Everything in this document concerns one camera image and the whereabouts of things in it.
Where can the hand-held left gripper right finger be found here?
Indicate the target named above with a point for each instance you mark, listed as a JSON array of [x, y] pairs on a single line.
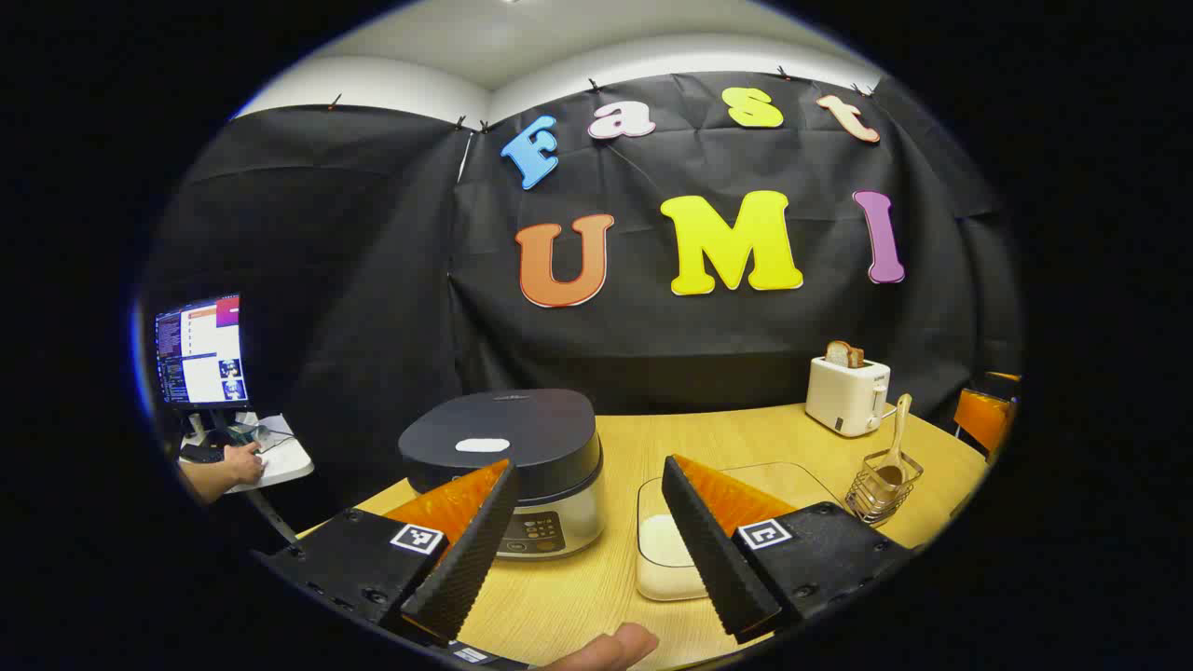
[[718, 559]]

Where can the white toaster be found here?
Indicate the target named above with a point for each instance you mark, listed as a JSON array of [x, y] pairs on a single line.
[[843, 396]]

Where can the white rice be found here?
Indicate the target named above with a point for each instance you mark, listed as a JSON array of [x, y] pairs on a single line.
[[664, 545]]

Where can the wooden spoon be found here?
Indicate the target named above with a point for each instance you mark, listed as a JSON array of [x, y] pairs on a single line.
[[899, 429]]

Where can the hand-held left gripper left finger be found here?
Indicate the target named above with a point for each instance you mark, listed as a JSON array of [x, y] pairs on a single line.
[[466, 559]]

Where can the computer monitor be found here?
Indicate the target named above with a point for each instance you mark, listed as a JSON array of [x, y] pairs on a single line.
[[200, 359]]

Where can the white side table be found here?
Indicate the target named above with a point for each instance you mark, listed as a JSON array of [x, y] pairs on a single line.
[[284, 461]]

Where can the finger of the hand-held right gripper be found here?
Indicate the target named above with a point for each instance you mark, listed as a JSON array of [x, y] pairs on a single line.
[[983, 419]]

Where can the bread slice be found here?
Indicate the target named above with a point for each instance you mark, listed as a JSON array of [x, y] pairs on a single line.
[[843, 354]]

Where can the black backdrop cloth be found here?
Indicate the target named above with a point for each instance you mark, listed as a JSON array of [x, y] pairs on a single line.
[[373, 280]]

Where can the black keyboard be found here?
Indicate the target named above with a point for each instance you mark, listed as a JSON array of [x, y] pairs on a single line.
[[200, 454]]

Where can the black rice cooker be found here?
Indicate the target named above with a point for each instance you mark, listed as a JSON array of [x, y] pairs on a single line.
[[522, 429]]

